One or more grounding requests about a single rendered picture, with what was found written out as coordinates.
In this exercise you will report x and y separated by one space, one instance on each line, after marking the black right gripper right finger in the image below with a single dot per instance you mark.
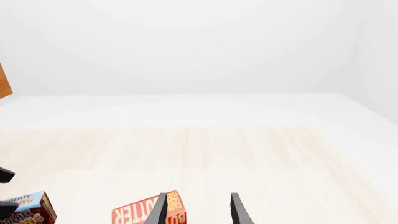
238 212

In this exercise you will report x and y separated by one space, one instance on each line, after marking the red butter box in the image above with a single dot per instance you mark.
136 211

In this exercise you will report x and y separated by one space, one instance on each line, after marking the chocolate pudding box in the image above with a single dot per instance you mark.
32 211

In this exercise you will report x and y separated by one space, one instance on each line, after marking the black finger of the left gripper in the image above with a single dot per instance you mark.
5 175
7 206

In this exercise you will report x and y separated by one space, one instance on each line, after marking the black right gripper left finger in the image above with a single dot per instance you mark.
158 212

